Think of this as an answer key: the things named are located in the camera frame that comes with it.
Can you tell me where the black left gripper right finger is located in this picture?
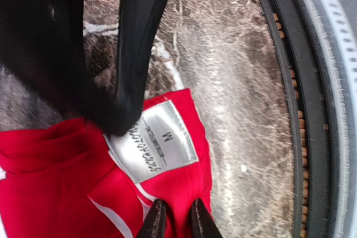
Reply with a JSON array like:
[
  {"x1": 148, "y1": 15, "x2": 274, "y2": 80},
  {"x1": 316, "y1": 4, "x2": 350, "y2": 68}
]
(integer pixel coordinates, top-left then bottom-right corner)
[{"x1": 190, "y1": 198, "x2": 222, "y2": 238}]

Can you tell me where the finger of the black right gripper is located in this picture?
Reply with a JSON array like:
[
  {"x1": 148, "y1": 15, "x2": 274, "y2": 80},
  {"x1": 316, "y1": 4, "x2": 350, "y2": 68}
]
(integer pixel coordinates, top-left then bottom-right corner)
[
  {"x1": 115, "y1": 0, "x2": 168, "y2": 135},
  {"x1": 1, "y1": 0, "x2": 126, "y2": 135}
]

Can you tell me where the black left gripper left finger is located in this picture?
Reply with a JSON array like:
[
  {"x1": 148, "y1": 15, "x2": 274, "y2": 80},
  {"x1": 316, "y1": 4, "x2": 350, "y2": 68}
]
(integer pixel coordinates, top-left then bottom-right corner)
[{"x1": 136, "y1": 200, "x2": 167, "y2": 238}]

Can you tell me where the red boxer briefs white trim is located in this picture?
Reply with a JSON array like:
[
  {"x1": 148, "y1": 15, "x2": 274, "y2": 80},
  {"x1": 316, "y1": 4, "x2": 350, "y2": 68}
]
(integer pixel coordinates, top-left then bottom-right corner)
[{"x1": 1, "y1": 89, "x2": 212, "y2": 237}]

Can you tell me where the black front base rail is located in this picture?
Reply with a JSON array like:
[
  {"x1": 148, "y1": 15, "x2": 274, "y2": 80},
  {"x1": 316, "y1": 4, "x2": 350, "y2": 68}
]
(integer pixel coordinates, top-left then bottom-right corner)
[{"x1": 247, "y1": 0, "x2": 357, "y2": 238}]

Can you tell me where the grey slotted cable duct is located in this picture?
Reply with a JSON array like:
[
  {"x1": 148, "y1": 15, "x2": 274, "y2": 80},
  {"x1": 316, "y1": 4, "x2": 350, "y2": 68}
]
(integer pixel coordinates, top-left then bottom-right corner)
[{"x1": 303, "y1": 0, "x2": 356, "y2": 237}]

